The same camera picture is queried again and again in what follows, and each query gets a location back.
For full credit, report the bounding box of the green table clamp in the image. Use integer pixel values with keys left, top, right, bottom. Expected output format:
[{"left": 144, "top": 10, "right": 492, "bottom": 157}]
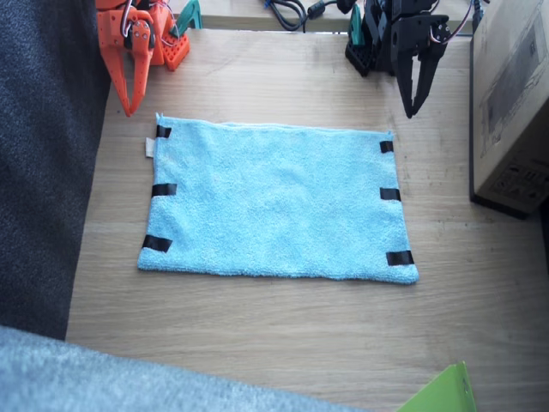
[
  {"left": 348, "top": 5, "right": 366, "bottom": 47},
  {"left": 173, "top": 0, "right": 206, "bottom": 36}
]

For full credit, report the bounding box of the dark grey felt panel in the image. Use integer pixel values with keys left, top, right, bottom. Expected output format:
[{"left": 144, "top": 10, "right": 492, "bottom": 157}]
[{"left": 0, "top": 0, "right": 113, "bottom": 341}]

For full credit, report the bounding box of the light blue towel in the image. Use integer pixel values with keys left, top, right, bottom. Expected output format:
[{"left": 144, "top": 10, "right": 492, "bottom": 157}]
[{"left": 136, "top": 112, "right": 420, "bottom": 286}]

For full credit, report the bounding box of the bright green plastic sheet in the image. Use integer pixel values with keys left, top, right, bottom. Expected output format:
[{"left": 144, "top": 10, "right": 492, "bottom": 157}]
[{"left": 396, "top": 360, "right": 478, "bottom": 412}]

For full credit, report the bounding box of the brown cardboard box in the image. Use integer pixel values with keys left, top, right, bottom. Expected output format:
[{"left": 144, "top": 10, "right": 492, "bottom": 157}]
[{"left": 469, "top": 0, "right": 549, "bottom": 221}]

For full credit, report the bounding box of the light grey felt panel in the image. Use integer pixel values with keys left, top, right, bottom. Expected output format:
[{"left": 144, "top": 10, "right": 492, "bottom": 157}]
[{"left": 0, "top": 324, "right": 361, "bottom": 412}]

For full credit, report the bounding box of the black cable with ferrite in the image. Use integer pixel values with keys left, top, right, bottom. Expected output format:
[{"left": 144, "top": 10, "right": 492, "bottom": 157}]
[{"left": 262, "top": 0, "right": 344, "bottom": 33}]

